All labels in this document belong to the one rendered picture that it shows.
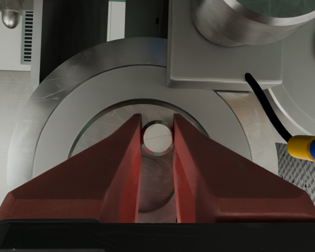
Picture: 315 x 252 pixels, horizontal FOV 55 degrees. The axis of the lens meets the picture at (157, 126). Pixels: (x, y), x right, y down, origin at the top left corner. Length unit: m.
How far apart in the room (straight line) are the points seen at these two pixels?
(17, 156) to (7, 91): 0.37
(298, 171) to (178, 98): 0.26
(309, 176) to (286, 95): 0.20
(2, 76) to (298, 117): 0.46
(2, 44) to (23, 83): 2.69
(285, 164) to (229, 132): 0.27
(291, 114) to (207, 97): 0.05
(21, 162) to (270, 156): 0.13
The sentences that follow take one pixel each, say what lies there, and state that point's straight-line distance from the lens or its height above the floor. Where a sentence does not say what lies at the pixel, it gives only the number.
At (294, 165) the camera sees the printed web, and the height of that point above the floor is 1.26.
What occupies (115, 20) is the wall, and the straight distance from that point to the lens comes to 3.01.
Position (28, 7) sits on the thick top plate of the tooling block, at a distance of 0.59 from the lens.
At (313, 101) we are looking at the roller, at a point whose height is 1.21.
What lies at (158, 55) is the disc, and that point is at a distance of 0.17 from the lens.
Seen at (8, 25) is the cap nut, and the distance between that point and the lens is 0.55.
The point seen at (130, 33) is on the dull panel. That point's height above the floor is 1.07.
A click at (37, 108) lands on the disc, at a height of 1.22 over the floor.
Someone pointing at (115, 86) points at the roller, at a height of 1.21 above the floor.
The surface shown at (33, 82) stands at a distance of 0.18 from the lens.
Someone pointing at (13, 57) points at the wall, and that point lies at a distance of 3.16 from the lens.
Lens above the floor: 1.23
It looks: level
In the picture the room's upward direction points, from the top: 178 degrees counter-clockwise
